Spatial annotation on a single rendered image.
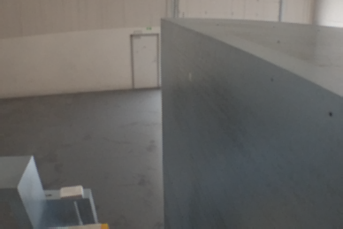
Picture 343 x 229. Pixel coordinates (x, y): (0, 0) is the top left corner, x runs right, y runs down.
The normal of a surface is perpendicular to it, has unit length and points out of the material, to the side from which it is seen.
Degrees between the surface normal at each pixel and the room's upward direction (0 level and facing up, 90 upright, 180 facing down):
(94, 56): 90
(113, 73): 90
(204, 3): 90
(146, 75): 90
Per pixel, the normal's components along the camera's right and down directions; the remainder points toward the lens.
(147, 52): 0.18, 0.36
